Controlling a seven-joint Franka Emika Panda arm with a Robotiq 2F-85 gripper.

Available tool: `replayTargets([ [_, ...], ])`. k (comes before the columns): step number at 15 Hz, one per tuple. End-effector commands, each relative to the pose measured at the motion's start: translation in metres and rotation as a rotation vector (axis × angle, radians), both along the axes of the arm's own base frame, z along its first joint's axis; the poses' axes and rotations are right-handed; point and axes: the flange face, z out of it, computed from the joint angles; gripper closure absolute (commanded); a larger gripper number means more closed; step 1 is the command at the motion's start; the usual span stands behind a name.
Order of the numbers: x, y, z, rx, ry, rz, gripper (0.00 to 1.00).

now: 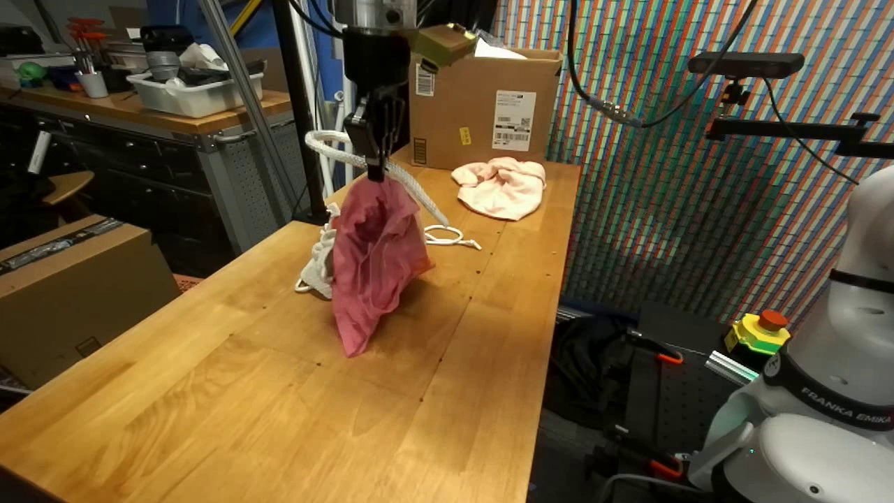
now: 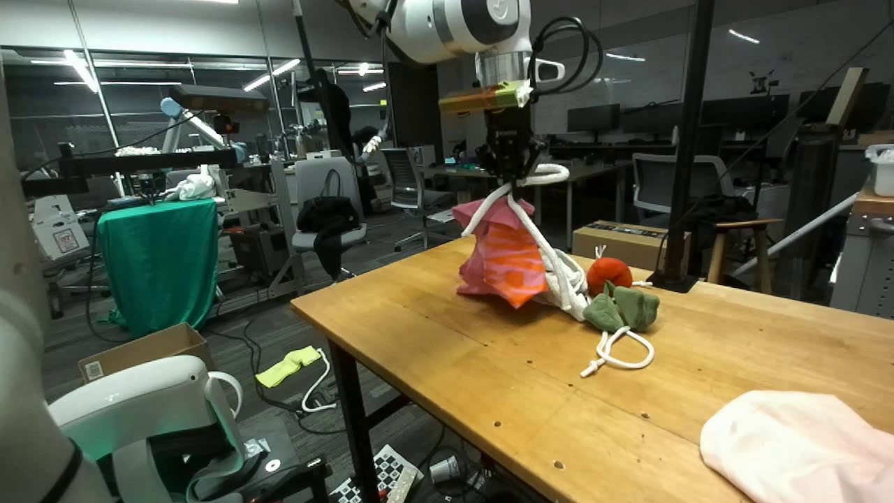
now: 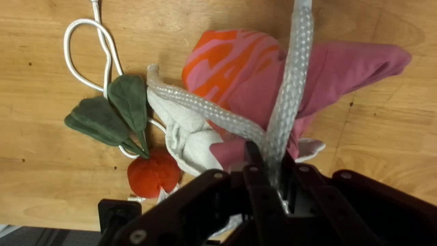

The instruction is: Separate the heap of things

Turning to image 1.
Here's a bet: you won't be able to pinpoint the orange black clamp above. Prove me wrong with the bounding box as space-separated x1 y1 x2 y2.
623 325 690 372
603 421 694 485

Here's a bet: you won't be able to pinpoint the white terry towel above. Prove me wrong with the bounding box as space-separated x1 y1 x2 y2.
293 217 341 301

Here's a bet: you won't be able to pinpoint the wooden stool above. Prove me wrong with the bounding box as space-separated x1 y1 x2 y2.
36 168 99 209

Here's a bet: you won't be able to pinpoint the black vertical pole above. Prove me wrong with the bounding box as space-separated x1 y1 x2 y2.
269 0 329 227

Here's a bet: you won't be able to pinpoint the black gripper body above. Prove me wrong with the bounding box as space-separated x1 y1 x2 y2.
343 31 413 119

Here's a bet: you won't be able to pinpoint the olive wrist camera box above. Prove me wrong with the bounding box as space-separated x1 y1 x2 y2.
413 21 480 69

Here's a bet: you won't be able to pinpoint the black stereo camera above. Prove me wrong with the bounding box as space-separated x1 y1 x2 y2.
688 49 807 80

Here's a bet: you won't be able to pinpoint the white tube rods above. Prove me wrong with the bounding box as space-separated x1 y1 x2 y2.
286 0 359 203

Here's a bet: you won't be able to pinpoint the large plain cardboard box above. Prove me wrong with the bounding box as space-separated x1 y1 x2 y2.
0 211 186 394

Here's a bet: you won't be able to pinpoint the silver metal pole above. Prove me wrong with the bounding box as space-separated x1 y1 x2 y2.
195 0 303 227

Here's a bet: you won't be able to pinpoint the black fabric bag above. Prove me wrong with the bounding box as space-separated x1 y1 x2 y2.
547 311 654 429

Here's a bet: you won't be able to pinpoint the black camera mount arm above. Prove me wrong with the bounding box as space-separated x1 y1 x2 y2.
705 79 894 161

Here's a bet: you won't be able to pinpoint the white plastic bin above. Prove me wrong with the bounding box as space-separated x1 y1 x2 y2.
123 66 269 119

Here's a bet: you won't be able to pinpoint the light pink cloth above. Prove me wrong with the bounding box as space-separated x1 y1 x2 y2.
451 153 550 224

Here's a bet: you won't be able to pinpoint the stack of gray bowls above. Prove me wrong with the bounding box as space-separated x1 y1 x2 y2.
142 47 186 84

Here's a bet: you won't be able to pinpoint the white cup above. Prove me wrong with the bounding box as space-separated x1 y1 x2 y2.
75 65 112 101

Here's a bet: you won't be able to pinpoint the thin white cord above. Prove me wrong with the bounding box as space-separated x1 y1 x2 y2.
422 221 486 255

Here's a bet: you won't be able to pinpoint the yellow red emergency stop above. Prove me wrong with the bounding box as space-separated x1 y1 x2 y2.
723 304 795 357

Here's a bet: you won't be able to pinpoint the black perforated board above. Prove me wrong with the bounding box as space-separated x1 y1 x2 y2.
623 301 749 457

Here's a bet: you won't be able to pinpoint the wooden top workbench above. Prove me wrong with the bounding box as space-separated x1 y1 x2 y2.
0 80 315 255

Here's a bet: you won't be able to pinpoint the cardboard box white label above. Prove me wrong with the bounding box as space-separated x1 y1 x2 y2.
408 49 564 171

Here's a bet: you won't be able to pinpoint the pink cloth orange print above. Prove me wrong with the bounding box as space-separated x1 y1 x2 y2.
329 174 437 361

